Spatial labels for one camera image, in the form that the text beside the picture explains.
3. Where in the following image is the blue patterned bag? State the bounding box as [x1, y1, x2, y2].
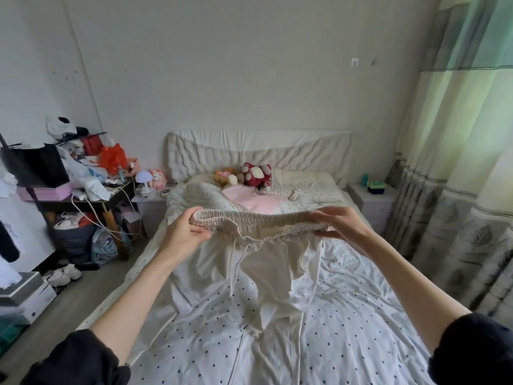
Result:
[90, 228, 123, 265]

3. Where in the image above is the dark red fabric item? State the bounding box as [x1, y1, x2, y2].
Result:
[240, 161, 274, 189]

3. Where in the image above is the small pink plush toy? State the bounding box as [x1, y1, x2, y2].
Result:
[149, 168, 169, 191]

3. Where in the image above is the white pillow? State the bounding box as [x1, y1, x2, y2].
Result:
[268, 168, 347, 207]

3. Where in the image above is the beige plush toy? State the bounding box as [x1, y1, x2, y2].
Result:
[213, 167, 243, 188]

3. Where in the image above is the white cardboard box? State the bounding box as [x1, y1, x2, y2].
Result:
[0, 271, 59, 326]

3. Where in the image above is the cream white jacket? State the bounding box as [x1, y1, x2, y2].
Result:
[128, 206, 333, 385]

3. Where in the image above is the white tufted headboard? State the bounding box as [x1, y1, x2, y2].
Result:
[164, 129, 354, 185]

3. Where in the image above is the person's left hand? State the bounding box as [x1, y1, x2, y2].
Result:
[156, 206, 216, 268]

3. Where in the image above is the black hanging garment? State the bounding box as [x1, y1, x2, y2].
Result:
[0, 220, 21, 264]

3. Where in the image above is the person's right forearm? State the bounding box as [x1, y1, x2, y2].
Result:
[361, 235, 513, 385]

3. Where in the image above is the white dotted bed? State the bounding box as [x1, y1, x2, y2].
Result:
[76, 168, 438, 385]

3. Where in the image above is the white hanging garment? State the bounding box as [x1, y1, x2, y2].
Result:
[0, 254, 24, 289]

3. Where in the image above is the pale grey rolled blanket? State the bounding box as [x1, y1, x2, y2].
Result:
[164, 182, 242, 225]

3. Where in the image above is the person's right hand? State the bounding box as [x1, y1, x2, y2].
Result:
[308, 205, 379, 253]

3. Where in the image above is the person's left forearm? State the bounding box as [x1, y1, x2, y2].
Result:
[22, 251, 192, 385]

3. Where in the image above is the pink pillow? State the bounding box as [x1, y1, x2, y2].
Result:
[222, 184, 291, 215]

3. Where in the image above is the wooden post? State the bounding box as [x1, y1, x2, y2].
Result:
[100, 203, 131, 261]

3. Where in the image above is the white bedside cabinet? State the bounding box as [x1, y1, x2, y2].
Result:
[346, 182, 399, 235]

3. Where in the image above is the dark blue bin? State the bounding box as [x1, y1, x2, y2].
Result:
[52, 220, 97, 265]

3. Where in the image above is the grey bedside cabinet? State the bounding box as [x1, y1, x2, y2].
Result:
[132, 190, 169, 237]

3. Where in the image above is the teal green box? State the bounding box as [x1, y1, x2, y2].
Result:
[0, 315, 29, 356]

